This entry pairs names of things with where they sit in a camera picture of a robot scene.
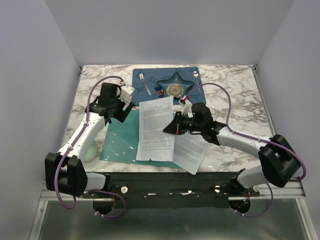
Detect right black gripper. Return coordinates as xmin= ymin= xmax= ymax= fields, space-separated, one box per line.
xmin=163 ymin=111 xmax=204 ymax=136

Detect single printed paper sheet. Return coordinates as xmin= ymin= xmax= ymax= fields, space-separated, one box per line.
xmin=136 ymin=96 xmax=175 ymax=162

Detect printed paper sheets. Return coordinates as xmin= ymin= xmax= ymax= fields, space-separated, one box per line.
xmin=172 ymin=133 xmax=211 ymax=175

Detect teal plastic folder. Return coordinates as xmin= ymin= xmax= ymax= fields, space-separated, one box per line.
xmin=100 ymin=110 xmax=179 ymax=169

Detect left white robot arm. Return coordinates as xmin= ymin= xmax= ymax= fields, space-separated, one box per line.
xmin=44 ymin=82 xmax=135 ymax=198

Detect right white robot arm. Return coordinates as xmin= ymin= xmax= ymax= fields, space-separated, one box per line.
xmin=163 ymin=102 xmax=302 ymax=196

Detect blue placemat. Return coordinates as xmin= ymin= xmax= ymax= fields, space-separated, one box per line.
xmin=132 ymin=66 xmax=206 ymax=107

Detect blue star-shaped dish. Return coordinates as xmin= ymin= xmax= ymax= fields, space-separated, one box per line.
xmin=157 ymin=71 xmax=195 ymax=99

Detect green floral bowl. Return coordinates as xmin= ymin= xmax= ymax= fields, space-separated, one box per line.
xmin=82 ymin=141 xmax=98 ymax=163

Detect silver spoon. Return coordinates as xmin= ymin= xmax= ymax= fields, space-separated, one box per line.
xmin=192 ymin=70 xmax=202 ymax=94

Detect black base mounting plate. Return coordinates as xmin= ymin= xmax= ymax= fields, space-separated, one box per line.
xmin=81 ymin=171 xmax=263 ymax=210

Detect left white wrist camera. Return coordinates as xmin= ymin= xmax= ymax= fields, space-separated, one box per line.
xmin=118 ymin=84 xmax=135 ymax=103

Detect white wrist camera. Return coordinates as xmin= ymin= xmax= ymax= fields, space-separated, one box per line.
xmin=118 ymin=84 xmax=135 ymax=103
xmin=178 ymin=97 xmax=192 ymax=116

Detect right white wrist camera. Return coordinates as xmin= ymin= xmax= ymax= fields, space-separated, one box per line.
xmin=178 ymin=97 xmax=192 ymax=116

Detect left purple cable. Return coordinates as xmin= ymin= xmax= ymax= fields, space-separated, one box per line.
xmin=54 ymin=75 xmax=127 ymax=218

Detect purple cable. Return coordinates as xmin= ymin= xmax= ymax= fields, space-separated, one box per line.
xmin=54 ymin=75 xmax=127 ymax=218
xmin=178 ymin=82 xmax=308 ymax=218

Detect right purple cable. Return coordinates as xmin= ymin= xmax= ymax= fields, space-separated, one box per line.
xmin=178 ymin=82 xmax=308 ymax=218

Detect aluminium frame rail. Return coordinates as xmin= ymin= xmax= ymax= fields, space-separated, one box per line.
xmin=29 ymin=183 xmax=317 ymax=240

